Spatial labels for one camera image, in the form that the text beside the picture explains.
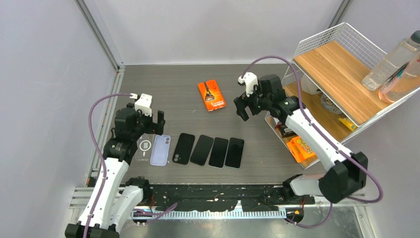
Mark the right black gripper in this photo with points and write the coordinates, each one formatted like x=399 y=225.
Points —
x=241 y=103

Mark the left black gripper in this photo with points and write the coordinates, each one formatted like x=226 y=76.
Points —
x=154 y=128

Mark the clear phone case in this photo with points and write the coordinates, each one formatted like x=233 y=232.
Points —
x=145 y=145

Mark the lilac phone case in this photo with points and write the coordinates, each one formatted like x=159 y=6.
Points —
x=160 y=150

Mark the orange razor box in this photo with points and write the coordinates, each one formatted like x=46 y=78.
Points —
x=211 y=95

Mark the black phone case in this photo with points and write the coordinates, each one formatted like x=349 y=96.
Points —
x=183 y=149

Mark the bare black phone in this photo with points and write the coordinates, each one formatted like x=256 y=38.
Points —
x=201 y=151

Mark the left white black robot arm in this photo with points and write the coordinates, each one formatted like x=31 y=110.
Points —
x=106 y=213

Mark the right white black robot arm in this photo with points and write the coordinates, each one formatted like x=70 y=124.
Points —
x=345 y=170

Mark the dark snack bar packet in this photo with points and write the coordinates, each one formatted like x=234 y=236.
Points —
x=285 y=131

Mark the white round container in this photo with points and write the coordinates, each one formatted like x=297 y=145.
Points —
x=308 y=86

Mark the orange packet under shelf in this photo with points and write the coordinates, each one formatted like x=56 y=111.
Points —
x=300 y=150

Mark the yellow snack packet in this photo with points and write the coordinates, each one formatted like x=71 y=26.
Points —
x=348 y=123

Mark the pink tinted bottle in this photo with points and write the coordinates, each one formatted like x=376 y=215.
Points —
x=402 y=82

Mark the clear water bottle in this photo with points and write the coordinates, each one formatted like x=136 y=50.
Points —
x=393 y=61

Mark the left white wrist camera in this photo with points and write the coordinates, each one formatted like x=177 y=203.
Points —
x=143 y=103

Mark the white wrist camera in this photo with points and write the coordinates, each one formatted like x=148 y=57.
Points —
x=249 y=80
x=143 y=103

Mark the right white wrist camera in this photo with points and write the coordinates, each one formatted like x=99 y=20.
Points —
x=249 y=80

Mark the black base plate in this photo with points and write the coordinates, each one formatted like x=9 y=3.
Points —
x=221 y=197

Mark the white wire wooden shelf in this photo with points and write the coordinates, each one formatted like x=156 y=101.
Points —
x=336 y=61

